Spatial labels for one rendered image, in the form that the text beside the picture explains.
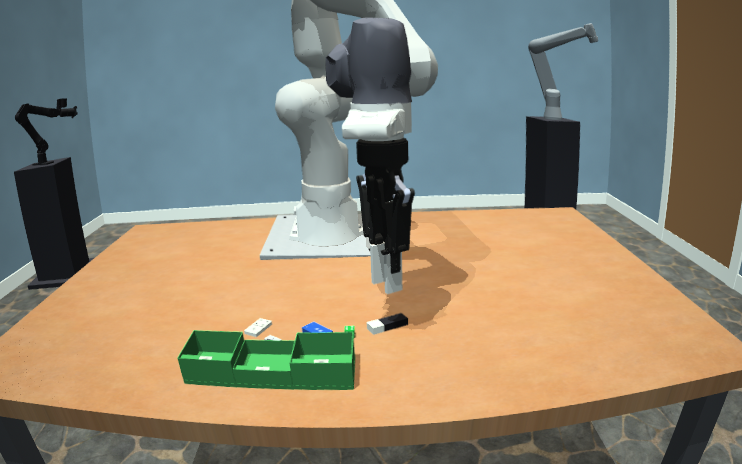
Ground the green three-compartment bin rack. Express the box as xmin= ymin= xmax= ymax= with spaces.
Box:
xmin=177 ymin=330 xmax=355 ymax=390

